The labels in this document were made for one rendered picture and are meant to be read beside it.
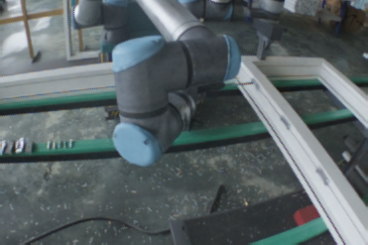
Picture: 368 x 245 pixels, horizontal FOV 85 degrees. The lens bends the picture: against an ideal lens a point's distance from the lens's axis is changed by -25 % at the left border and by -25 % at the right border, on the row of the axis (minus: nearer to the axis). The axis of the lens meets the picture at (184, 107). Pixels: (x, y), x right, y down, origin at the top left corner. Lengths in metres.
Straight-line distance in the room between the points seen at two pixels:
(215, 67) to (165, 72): 0.09
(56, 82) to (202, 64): 0.53
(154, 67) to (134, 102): 0.06
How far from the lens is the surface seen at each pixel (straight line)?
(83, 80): 0.82
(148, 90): 0.41
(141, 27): 1.70
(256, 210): 0.88
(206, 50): 0.45
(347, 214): 0.57
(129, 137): 0.44
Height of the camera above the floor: 1.31
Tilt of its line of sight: 37 degrees down
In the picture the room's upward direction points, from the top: 5 degrees clockwise
